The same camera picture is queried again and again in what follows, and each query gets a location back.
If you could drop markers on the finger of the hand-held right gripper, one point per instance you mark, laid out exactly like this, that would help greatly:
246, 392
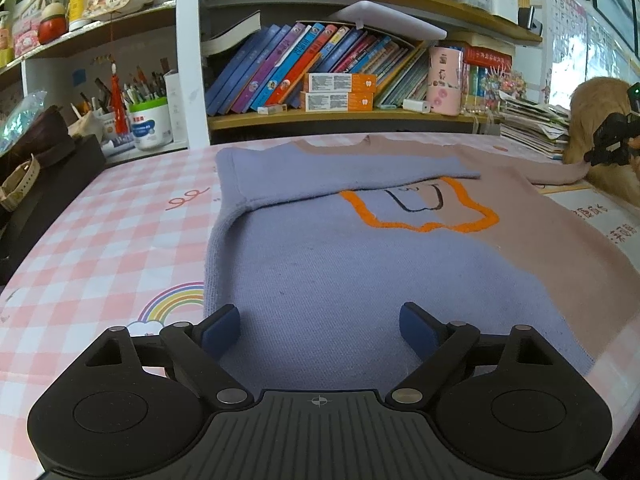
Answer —
612, 140

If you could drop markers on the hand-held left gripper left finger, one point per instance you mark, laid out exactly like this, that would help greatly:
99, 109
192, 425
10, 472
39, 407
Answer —
220, 332

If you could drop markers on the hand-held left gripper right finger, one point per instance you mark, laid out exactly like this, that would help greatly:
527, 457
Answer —
417, 332

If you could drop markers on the purple and pink knit sweater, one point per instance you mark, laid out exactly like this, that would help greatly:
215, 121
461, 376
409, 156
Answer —
325, 270

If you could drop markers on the brown furry plush toy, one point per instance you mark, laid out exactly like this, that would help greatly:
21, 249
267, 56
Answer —
597, 105

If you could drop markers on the white sheet with red writing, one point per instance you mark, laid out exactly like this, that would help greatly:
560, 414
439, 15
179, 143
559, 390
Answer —
600, 215

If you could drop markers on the stack of magazines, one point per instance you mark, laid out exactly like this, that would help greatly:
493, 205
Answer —
535, 127

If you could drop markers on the colourful beaded flower ornament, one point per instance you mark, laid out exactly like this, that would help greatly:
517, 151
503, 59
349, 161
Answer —
505, 87

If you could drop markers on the small black device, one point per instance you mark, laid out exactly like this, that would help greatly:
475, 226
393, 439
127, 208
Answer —
529, 17

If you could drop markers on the pink checked cartoon desk mat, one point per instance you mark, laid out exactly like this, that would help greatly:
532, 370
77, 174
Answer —
100, 240

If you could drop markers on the flat beige books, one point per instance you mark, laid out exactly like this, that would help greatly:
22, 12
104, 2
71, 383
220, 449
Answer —
480, 42

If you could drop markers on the white storage box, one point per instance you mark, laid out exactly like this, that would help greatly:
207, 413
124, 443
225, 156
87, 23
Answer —
502, 2

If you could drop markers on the pink printed tumbler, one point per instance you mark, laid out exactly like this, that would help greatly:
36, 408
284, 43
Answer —
445, 80

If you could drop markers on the white charger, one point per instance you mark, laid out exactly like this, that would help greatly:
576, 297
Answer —
416, 106

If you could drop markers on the white and green tin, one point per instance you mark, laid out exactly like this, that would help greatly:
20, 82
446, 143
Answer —
150, 127

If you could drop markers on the white wooden bookshelf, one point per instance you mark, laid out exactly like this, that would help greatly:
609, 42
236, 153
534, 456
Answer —
350, 122

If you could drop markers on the black box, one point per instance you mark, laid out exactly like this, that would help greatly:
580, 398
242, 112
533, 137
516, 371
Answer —
60, 180

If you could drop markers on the orange and white toothpaste box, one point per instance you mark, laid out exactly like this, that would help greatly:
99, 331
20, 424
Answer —
337, 102
340, 82

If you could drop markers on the beige wrist watch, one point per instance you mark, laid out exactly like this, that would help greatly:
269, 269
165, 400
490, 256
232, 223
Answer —
15, 195

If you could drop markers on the red tassel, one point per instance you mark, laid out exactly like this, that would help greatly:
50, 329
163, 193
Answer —
117, 102

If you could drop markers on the bunch of pens and pencils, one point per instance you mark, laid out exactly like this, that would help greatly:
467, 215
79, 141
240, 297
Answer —
140, 87

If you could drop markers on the dark brown hat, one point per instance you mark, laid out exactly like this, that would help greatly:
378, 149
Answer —
42, 132

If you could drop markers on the row of leaning colourful books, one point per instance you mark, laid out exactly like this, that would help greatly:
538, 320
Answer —
280, 65

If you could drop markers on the clear bluish plastic bag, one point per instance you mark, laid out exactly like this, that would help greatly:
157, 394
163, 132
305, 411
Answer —
17, 120

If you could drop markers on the thick dark-covered book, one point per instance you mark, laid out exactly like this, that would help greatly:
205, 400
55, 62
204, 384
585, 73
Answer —
232, 35

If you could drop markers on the white side shelf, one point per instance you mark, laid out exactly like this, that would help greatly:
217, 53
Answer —
75, 67

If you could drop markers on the red round doll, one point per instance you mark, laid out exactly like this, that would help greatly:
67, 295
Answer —
52, 27

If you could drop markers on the pink patterned box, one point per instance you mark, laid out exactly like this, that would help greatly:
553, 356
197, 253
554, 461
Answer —
26, 40

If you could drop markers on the white and yellow bottle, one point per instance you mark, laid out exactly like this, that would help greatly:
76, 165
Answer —
79, 5

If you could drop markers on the alphabet wall poster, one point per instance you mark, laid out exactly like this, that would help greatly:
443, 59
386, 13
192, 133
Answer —
590, 35

